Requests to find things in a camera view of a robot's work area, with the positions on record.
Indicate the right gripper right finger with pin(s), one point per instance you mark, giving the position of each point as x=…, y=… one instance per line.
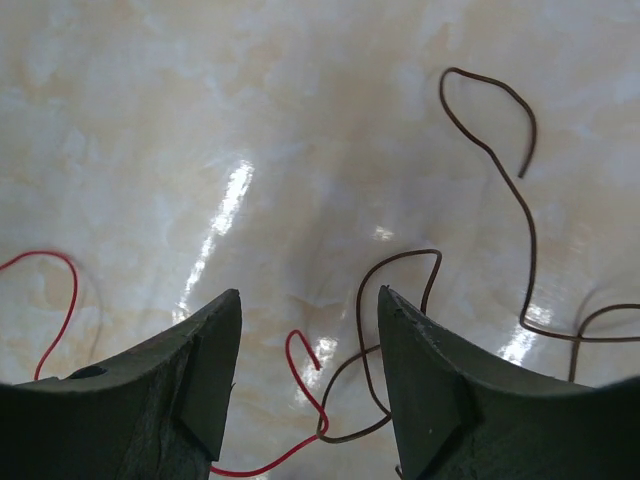
x=460, y=412

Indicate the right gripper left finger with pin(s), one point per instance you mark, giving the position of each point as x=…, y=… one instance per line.
x=155, y=411

